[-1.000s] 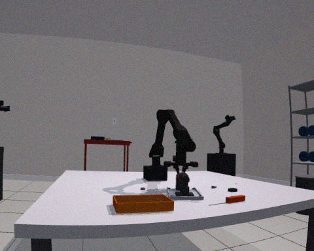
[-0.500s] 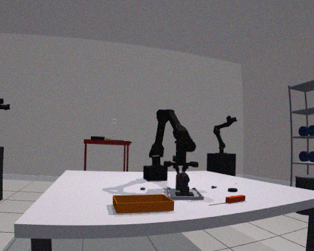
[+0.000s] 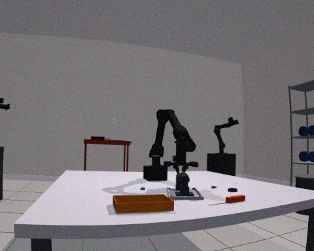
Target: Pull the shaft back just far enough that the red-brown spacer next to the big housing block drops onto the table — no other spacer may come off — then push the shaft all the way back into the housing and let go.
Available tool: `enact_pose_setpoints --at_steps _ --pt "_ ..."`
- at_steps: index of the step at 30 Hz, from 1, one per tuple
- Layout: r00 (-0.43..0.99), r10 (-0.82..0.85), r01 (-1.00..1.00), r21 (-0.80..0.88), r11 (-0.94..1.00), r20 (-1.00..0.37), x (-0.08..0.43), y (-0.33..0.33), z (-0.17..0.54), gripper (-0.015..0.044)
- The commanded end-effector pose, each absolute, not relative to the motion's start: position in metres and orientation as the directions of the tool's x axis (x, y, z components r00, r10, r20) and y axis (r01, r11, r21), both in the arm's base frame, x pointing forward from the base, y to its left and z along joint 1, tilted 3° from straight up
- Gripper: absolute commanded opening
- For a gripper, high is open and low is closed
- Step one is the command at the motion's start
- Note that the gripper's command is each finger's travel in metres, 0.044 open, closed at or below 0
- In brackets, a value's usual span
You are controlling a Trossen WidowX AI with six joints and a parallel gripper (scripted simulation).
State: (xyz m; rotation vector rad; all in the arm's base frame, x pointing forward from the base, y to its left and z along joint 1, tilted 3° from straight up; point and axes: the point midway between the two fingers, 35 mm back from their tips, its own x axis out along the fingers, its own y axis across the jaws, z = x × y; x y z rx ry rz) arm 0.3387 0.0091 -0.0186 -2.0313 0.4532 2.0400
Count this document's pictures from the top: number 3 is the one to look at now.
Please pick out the orange-brown open tray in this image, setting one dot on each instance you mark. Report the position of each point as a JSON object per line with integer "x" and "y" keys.
{"x": 142, "y": 203}

